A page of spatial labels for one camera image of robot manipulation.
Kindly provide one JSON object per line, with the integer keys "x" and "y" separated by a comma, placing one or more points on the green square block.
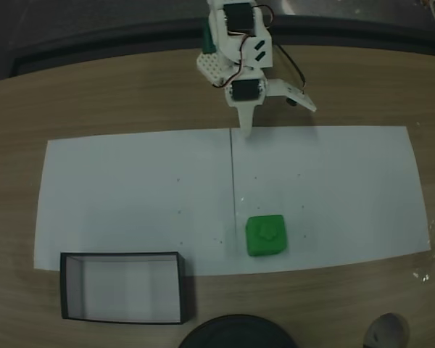
{"x": 266, "y": 235}

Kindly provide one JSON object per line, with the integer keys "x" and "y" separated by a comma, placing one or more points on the dark brown open box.
{"x": 123, "y": 290}

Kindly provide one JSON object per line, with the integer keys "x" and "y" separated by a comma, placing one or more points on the white paper sheet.
{"x": 340, "y": 181}
{"x": 130, "y": 199}

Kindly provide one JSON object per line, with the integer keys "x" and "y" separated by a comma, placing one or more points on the grey rounded object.
{"x": 388, "y": 331}

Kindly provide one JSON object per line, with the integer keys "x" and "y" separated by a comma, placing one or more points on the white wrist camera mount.
{"x": 293, "y": 96}

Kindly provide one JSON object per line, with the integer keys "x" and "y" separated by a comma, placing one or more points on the black round stand base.
{"x": 239, "y": 333}

